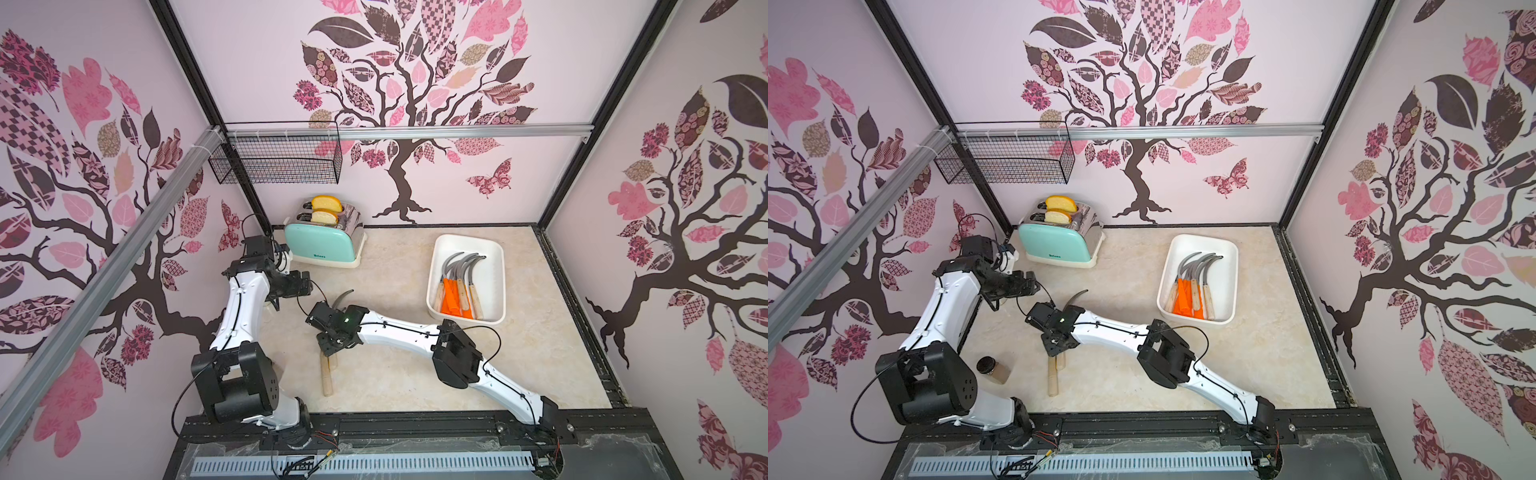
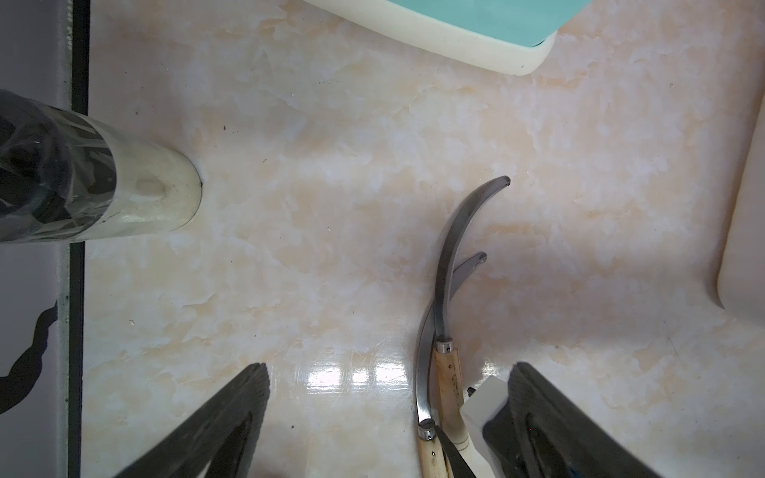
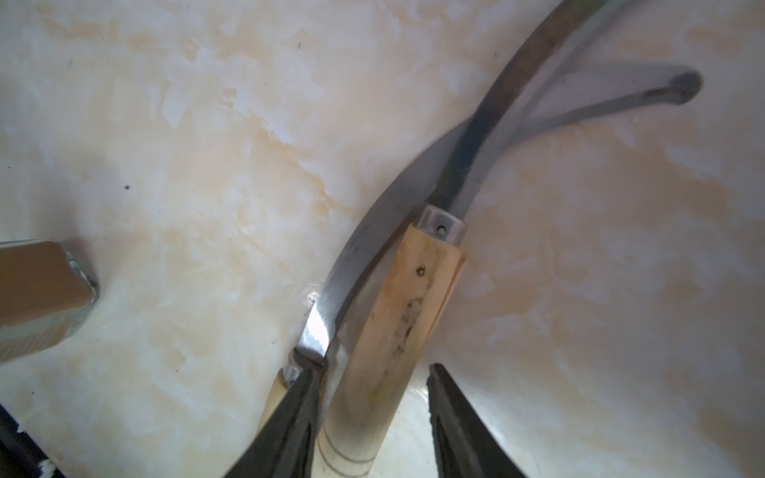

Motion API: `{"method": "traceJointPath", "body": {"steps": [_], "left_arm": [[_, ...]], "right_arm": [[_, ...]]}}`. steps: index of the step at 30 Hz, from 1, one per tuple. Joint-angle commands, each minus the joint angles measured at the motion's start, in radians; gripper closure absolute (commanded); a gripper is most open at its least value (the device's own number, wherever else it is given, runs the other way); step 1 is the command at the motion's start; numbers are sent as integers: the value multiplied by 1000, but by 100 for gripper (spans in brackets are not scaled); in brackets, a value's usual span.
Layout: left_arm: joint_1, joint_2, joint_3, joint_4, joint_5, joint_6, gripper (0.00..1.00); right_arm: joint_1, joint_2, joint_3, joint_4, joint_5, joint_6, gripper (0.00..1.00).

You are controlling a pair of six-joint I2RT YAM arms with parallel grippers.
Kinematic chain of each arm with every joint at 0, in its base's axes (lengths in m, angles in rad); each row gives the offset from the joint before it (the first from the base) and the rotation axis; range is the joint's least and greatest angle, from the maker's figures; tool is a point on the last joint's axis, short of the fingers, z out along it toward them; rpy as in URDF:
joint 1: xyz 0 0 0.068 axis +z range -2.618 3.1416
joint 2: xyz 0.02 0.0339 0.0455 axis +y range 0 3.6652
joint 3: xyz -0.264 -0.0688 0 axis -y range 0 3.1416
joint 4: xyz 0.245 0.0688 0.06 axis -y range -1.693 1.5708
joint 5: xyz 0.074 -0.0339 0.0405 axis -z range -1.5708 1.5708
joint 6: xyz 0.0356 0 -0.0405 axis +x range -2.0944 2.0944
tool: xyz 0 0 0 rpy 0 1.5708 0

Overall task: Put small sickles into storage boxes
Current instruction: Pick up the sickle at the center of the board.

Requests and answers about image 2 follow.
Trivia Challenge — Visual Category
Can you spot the mint green toaster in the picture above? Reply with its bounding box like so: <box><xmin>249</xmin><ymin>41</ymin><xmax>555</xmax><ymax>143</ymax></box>
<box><xmin>308</xmin><ymin>0</ymin><xmax>590</xmax><ymax>77</ymax></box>

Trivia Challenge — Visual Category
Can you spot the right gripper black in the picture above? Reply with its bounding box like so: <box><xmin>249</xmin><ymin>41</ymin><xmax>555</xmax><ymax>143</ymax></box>
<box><xmin>434</xmin><ymin>411</ymin><xmax>526</xmax><ymax>478</ymax></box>

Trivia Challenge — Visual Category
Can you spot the wooden handle sickle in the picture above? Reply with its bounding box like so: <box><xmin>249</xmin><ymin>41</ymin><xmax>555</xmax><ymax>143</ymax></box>
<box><xmin>414</xmin><ymin>251</ymin><xmax>488</xmax><ymax>478</ymax></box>
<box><xmin>433</xmin><ymin>175</ymin><xmax>511</xmax><ymax>453</ymax></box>

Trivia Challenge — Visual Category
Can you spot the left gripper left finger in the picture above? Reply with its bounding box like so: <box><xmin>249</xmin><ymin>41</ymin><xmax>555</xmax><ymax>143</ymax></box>
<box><xmin>119</xmin><ymin>364</ymin><xmax>270</xmax><ymax>477</ymax></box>

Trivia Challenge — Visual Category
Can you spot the white storage box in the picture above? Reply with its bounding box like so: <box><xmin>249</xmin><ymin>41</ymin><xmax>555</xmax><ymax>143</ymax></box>
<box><xmin>716</xmin><ymin>109</ymin><xmax>764</xmax><ymax>324</ymax></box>

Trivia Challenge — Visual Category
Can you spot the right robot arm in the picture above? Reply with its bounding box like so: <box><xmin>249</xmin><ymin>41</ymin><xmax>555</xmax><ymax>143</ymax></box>
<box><xmin>454</xmin><ymin>376</ymin><xmax>527</xmax><ymax>477</ymax></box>

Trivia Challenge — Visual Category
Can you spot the small jar with black lid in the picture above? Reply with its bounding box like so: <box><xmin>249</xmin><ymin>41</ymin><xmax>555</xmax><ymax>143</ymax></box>
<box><xmin>1</xmin><ymin>91</ymin><xmax>202</xmax><ymax>243</ymax></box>

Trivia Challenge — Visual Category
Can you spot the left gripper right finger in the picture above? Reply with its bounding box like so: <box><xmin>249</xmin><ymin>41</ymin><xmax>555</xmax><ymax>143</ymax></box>
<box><xmin>508</xmin><ymin>362</ymin><xmax>657</xmax><ymax>477</ymax></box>

